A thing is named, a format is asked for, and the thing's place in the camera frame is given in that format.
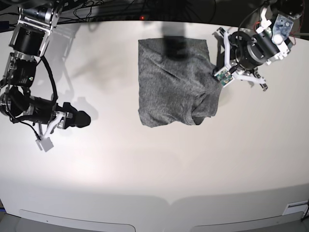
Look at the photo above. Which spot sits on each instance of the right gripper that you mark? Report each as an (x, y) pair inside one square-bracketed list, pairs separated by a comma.
[(61, 115)]

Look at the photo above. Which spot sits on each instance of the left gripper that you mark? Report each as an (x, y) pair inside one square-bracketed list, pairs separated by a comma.
[(240, 43)]

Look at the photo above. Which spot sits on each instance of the grey long-sleeve T-shirt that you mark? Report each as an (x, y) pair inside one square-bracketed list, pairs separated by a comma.
[(176, 82)]

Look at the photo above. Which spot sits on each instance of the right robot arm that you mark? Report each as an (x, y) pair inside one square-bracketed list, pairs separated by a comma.
[(30, 39)]

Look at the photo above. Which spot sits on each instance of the power strip with red light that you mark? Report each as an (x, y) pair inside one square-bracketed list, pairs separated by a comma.
[(100, 14)]

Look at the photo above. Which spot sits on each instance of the white label sticker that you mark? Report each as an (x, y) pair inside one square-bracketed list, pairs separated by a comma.
[(296, 208)]

